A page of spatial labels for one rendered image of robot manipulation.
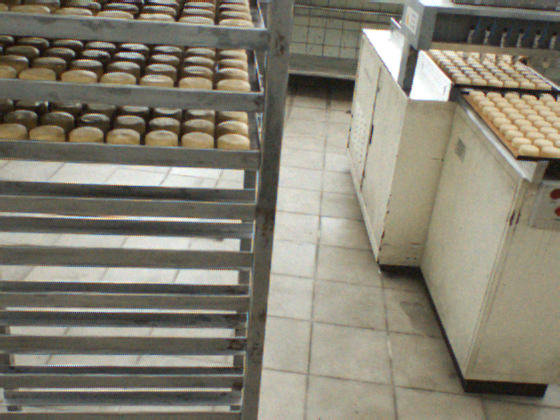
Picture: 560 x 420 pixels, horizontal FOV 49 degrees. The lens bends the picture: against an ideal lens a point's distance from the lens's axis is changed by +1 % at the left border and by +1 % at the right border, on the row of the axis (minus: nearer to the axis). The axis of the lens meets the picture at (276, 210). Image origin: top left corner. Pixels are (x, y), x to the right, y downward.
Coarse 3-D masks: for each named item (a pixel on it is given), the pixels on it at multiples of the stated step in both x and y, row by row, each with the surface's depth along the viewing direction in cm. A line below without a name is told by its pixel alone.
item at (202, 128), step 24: (0, 120) 99; (24, 120) 97; (48, 120) 97; (72, 120) 99; (96, 120) 99; (120, 120) 100; (144, 120) 105; (168, 120) 101; (192, 120) 102; (216, 120) 109; (240, 120) 106; (144, 144) 97; (168, 144) 94; (192, 144) 94; (216, 144) 99; (240, 144) 95
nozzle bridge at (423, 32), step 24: (408, 0) 240; (432, 0) 227; (408, 24) 237; (432, 24) 219; (456, 24) 227; (480, 24) 227; (504, 24) 227; (528, 24) 228; (552, 24) 228; (408, 48) 235; (432, 48) 226; (456, 48) 226; (480, 48) 227; (504, 48) 227; (528, 48) 228; (408, 72) 238
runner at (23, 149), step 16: (0, 144) 88; (16, 144) 88; (32, 144) 88; (48, 144) 89; (64, 144) 89; (80, 144) 89; (96, 144) 89; (112, 144) 89; (64, 160) 90; (80, 160) 90; (96, 160) 90; (112, 160) 90; (128, 160) 91; (144, 160) 91; (160, 160) 91; (176, 160) 91; (192, 160) 91; (208, 160) 92; (224, 160) 92; (240, 160) 92; (256, 160) 92
